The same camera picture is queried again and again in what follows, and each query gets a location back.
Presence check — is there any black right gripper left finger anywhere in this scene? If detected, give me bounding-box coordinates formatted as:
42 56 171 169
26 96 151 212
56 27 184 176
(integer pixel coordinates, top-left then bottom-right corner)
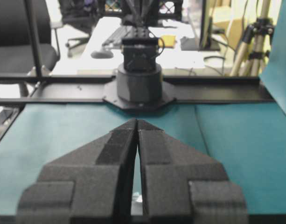
16 119 136 224

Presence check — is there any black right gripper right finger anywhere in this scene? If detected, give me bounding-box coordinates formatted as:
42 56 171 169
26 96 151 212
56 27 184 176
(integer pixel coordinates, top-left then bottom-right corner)
138 120 248 224

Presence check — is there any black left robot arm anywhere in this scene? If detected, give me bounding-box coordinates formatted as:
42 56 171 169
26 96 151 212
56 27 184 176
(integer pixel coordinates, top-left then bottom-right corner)
16 0 163 224

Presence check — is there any teal table cover cloth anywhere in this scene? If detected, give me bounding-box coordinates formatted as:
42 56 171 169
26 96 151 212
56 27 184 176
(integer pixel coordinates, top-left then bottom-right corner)
0 0 286 222

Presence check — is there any black computer mouse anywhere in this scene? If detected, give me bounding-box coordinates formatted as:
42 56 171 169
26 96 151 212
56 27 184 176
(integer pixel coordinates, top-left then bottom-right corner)
91 50 113 59

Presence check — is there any white desk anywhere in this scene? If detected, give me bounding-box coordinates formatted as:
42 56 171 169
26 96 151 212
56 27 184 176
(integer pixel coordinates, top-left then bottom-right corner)
51 17 230 76

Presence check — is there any yellow sticky note pad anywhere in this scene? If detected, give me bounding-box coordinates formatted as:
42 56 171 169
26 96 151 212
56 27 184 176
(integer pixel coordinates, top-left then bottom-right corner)
159 35 176 49

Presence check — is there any black office chair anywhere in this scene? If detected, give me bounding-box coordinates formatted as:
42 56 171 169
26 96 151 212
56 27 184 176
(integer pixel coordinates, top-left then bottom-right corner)
0 0 59 73

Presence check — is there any black keyboard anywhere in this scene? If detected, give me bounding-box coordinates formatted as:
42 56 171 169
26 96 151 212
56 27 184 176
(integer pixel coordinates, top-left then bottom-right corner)
102 26 132 47

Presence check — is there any black aluminium frame rail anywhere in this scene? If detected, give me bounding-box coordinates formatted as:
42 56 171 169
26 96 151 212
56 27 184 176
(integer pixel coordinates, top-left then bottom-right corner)
0 75 273 108

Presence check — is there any silver camera tripod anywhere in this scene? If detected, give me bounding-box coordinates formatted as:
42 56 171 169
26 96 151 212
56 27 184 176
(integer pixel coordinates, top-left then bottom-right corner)
229 0 275 77

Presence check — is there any black vertical frame post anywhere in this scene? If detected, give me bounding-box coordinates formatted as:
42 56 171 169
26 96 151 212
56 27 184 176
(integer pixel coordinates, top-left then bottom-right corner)
23 0 42 78

